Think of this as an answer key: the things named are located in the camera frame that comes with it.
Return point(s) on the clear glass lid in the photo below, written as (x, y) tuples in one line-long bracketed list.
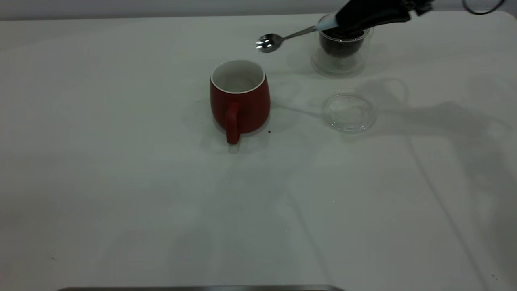
[(347, 117)]

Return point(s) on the clear double-wall glass cup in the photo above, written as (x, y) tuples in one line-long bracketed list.
[(343, 66)]

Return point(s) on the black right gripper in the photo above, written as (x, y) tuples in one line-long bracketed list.
[(418, 6)]

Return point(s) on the red ceramic mug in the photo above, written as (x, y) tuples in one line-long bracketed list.
[(250, 105)]

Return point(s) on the dark brown tea pieces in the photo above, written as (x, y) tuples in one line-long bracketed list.
[(341, 46)]

